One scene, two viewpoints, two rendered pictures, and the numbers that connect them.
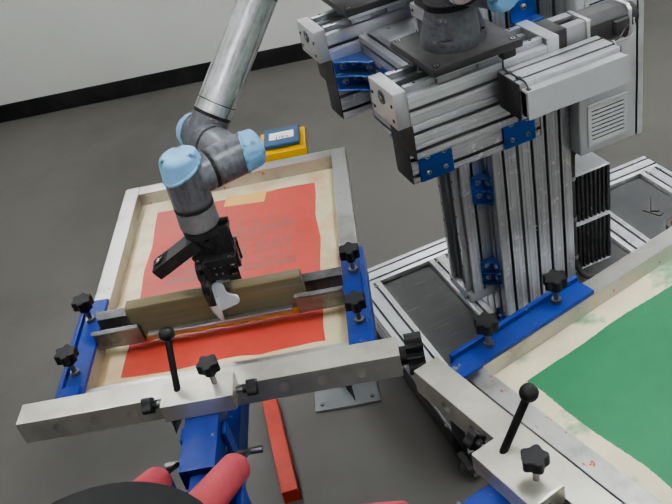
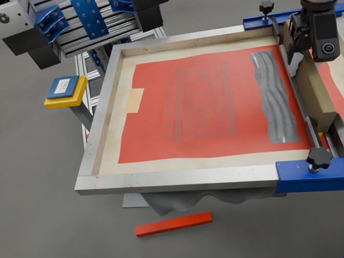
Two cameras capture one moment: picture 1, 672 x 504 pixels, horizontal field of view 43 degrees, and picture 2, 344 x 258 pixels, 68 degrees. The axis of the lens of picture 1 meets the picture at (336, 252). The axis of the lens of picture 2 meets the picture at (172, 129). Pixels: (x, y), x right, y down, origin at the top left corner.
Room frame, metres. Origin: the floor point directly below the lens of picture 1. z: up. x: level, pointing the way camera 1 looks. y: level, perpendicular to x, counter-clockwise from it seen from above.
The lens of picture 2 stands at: (1.65, 0.77, 1.53)
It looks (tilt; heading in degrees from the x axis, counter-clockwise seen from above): 52 degrees down; 282
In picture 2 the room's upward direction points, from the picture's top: 19 degrees counter-clockwise
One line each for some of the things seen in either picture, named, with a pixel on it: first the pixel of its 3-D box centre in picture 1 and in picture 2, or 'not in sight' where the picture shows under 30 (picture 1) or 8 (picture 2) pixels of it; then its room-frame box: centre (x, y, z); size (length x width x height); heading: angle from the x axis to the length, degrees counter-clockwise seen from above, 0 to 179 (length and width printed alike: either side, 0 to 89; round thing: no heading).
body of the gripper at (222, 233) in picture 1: (213, 250); (312, 20); (1.37, 0.23, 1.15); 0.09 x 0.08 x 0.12; 85
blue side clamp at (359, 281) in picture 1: (358, 305); (288, 23); (1.32, -0.02, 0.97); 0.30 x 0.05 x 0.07; 175
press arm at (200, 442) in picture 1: (204, 438); not in sight; (1.02, 0.28, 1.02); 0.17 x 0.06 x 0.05; 175
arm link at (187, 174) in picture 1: (186, 179); not in sight; (1.37, 0.23, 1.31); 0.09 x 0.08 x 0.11; 116
